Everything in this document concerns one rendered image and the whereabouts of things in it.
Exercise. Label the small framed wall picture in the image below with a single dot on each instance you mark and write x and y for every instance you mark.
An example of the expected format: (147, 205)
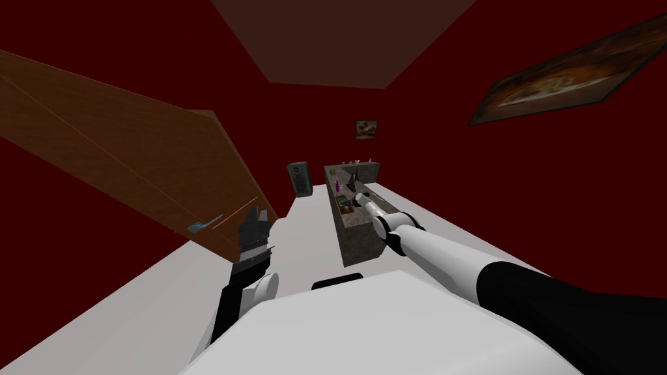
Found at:
(366, 129)

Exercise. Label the brown wooden door leaf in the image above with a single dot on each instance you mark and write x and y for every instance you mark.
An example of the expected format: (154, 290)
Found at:
(130, 156)

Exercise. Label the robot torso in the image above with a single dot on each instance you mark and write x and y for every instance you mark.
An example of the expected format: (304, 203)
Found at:
(375, 333)

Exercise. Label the large framed wall picture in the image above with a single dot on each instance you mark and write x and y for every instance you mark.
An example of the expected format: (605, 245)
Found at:
(568, 78)

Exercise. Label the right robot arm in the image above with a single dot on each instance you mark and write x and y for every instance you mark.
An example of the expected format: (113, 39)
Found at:
(521, 291)

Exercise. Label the grey stone counter with items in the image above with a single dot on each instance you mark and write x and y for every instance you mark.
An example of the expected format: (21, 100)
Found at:
(357, 234)

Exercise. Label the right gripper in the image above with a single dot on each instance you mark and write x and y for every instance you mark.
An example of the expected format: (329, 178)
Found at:
(362, 199)

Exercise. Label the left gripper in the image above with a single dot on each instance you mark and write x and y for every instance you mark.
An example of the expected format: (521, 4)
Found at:
(254, 235)

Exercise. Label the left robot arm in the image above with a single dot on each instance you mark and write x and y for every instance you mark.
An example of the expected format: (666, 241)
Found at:
(229, 304)

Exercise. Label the dark grey speaker box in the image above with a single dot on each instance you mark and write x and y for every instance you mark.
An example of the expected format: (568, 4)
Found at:
(300, 179)

